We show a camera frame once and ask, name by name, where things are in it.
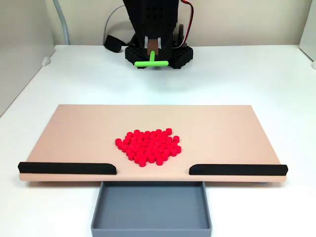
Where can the green T-shaped pusher tool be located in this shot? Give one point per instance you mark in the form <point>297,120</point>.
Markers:
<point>151,63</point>

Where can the pile of red granules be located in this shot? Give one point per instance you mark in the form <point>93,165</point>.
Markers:
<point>148,148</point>

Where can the grey shallow container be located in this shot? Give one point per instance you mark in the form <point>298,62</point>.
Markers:
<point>150,207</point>

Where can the black clamp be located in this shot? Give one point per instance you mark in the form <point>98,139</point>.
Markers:
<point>113,44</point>

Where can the grey pipe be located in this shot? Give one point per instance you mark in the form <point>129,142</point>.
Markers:
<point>63,24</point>

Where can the beige flat board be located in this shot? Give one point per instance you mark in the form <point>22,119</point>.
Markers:
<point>74,138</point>

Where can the white side partition panel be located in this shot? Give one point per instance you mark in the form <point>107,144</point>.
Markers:
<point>22,49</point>
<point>308,32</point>

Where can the black edge rail strip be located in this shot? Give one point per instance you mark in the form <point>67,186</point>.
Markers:
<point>66,168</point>
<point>238,169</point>

